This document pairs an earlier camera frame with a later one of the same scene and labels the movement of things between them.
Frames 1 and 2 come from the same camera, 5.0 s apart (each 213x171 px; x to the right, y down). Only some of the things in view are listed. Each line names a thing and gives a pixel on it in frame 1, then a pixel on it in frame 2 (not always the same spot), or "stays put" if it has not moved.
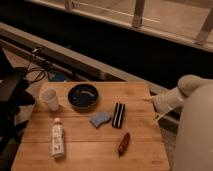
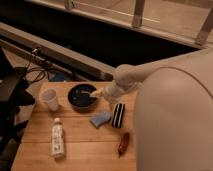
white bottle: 58,139 stays put
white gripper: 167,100 to 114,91
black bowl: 83,96 stays put
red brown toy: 123,144 stays put
